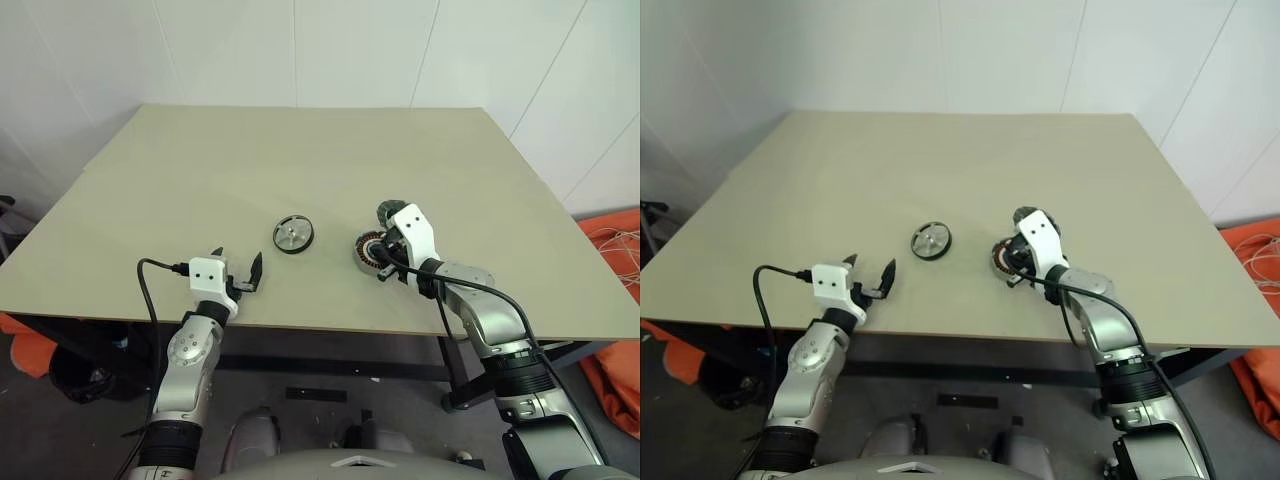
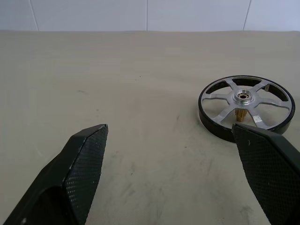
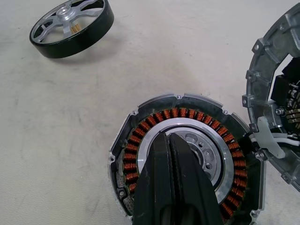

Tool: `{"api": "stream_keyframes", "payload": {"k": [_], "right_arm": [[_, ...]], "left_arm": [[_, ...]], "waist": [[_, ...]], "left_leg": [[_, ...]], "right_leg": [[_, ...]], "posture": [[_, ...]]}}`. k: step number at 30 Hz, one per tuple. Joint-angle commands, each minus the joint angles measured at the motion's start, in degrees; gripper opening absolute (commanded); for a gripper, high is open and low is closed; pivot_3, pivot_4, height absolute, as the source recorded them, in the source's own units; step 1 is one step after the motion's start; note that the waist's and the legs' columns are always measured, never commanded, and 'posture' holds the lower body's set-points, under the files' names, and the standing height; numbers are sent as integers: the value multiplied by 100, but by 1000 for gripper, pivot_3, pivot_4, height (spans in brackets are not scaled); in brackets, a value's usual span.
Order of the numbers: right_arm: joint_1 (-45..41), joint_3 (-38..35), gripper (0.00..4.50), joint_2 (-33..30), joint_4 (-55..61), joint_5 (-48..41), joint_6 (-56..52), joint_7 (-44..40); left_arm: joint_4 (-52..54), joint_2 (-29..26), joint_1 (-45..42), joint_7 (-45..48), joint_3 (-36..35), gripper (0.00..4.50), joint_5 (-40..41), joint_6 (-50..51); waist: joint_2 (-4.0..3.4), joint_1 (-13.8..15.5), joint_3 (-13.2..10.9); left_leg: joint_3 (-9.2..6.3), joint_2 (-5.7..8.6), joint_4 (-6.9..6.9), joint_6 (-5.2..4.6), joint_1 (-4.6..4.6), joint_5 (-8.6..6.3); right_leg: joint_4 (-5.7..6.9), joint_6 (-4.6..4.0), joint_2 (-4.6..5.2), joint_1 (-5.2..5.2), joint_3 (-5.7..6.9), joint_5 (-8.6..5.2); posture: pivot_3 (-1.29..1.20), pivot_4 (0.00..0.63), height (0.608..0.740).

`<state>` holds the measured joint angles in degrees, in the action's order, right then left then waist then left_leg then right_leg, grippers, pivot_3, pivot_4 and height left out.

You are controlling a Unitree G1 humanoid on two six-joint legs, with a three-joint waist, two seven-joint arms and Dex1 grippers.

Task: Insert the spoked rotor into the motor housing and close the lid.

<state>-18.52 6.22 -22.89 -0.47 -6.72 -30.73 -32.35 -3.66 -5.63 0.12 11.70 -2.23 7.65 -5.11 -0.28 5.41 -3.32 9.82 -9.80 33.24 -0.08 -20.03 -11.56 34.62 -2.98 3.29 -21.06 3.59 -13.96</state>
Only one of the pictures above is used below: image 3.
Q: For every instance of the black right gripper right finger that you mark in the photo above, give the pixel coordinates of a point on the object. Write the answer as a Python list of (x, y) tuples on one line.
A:
[(192, 187)]

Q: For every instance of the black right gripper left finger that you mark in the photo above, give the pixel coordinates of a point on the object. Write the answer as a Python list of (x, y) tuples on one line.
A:
[(157, 182)]

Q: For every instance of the black spoked rotor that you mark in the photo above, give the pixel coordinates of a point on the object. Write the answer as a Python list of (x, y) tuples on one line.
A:
[(70, 50)]

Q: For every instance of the grey motor lid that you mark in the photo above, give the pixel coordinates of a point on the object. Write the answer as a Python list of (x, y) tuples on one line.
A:
[(260, 77)]

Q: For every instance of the grey motor housing with coils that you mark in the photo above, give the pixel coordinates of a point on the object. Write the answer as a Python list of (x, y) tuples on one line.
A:
[(187, 114)]

